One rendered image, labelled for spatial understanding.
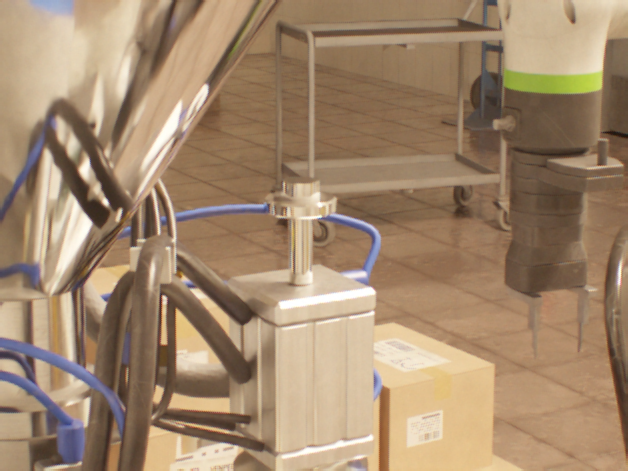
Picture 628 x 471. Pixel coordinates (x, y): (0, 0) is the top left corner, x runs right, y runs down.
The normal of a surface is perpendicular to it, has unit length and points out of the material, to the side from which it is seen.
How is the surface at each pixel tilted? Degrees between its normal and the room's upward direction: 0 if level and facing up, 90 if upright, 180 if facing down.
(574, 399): 0
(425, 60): 90
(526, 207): 90
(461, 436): 90
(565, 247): 87
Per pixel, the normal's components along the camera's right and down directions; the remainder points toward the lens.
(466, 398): 0.55, 0.20
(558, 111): -0.01, 0.24
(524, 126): -0.62, 0.18
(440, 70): -0.87, 0.11
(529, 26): -0.57, 0.40
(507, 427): 0.00, -0.97
